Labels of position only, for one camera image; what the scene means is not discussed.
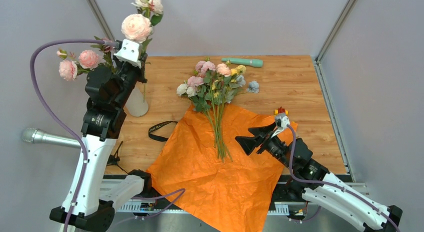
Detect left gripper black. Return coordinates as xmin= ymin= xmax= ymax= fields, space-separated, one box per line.
xmin=112 ymin=52 xmax=148 ymax=108

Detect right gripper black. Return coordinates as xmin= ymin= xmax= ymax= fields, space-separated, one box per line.
xmin=234 ymin=123 xmax=293 ymax=170

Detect orange yellow wrapping paper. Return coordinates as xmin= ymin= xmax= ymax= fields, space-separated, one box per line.
xmin=147 ymin=105 xmax=284 ymax=231

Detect pink white rose stem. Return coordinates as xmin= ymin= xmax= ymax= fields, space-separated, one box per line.
xmin=121 ymin=0 xmax=164 ymax=84

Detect black ribbon with gold text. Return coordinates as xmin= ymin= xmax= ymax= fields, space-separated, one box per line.
xmin=148 ymin=120 xmax=180 ymax=142

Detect flower bouquet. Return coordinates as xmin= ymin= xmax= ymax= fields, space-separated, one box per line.
xmin=176 ymin=58 xmax=247 ymax=161

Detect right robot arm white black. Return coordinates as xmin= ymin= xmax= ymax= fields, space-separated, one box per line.
xmin=235 ymin=123 xmax=403 ymax=231

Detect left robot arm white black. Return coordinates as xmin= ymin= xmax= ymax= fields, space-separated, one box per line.
xmin=49 ymin=54 xmax=153 ymax=231

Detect white ceramic vase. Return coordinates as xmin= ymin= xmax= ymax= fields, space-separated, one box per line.
xmin=125 ymin=87 xmax=149 ymax=117

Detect pink flowers in vase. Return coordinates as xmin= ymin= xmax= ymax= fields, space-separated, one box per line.
xmin=56 ymin=44 xmax=117 ymax=81

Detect pile of coloured toy blocks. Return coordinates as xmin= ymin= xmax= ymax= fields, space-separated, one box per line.
xmin=273 ymin=107 xmax=289 ymax=116

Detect loose blue grey flower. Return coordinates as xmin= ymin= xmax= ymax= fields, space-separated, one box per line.
xmin=246 ymin=81 xmax=260 ymax=93

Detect teal handheld tool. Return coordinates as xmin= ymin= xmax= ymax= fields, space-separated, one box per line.
xmin=221 ymin=58 xmax=264 ymax=68

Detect small black tripod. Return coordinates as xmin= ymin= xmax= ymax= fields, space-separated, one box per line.
xmin=106 ymin=141 xmax=128 ymax=174

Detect silver microphone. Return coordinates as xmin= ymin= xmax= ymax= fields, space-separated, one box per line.
xmin=21 ymin=128 xmax=81 ymax=149

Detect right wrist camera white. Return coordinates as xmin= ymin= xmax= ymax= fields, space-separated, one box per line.
xmin=271 ymin=112 xmax=291 ymax=138

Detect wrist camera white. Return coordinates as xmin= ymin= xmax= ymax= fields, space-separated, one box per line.
xmin=271 ymin=112 xmax=291 ymax=138
xmin=114 ymin=39 xmax=142 ymax=69

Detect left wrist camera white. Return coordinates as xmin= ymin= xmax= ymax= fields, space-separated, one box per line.
xmin=114 ymin=39 xmax=142 ymax=69

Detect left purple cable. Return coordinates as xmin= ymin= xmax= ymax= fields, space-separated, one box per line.
xmin=29 ymin=39 xmax=118 ymax=232

